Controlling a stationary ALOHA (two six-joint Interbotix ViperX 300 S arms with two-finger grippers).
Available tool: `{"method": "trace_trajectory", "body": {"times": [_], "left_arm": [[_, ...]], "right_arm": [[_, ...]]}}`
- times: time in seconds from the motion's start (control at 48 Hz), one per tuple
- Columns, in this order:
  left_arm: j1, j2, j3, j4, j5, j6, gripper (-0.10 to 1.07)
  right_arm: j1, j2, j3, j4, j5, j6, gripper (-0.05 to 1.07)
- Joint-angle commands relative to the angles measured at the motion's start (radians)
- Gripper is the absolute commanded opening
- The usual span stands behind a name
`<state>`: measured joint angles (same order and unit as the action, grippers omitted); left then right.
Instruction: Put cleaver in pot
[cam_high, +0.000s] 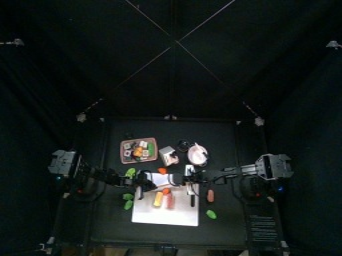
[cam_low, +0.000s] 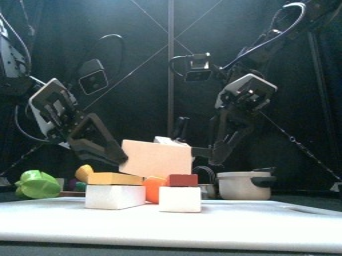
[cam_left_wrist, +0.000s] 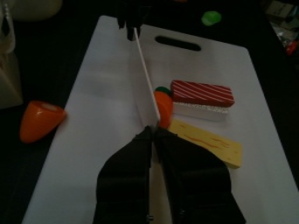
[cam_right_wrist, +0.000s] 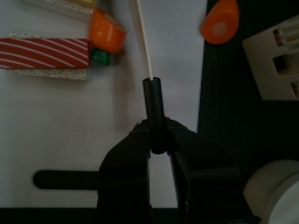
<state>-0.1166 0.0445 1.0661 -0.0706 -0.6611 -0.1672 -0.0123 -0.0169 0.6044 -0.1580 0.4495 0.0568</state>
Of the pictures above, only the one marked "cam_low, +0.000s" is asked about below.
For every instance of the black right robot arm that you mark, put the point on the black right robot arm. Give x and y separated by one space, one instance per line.
285 30

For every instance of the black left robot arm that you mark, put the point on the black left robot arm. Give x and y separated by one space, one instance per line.
13 63

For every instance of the yellow toy fruit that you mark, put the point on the yellow toy fruit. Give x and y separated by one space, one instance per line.
84 172

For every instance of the yellow flat block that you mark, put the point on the yellow flat block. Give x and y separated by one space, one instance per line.
114 179

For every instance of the purple toy piece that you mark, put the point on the purple toy piece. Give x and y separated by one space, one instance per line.
72 184

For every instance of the dark green toy piece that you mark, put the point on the dark green toy piece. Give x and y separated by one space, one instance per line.
81 186

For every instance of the white toy piece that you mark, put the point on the white toy piece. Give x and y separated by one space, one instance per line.
169 140

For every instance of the red small block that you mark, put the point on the red small block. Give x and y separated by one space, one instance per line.
182 180

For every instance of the wide white block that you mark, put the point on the wide white block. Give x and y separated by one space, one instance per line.
114 196

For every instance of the green toy vegetable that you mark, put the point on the green toy vegetable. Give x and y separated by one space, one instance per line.
38 185

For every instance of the small white block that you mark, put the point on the small white block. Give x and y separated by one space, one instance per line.
181 199

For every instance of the orange toy piece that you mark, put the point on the orange toy piece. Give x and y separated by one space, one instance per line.
153 190

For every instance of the white cutting board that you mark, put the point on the white cutting board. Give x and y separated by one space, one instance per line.
178 226

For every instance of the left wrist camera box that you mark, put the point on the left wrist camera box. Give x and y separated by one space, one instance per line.
93 78

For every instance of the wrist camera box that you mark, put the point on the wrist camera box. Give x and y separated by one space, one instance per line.
198 68
93 78

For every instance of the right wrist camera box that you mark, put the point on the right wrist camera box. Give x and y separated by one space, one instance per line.
198 68

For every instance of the vertical metal frame pole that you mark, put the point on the vertical metal frame pole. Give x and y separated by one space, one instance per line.
172 66

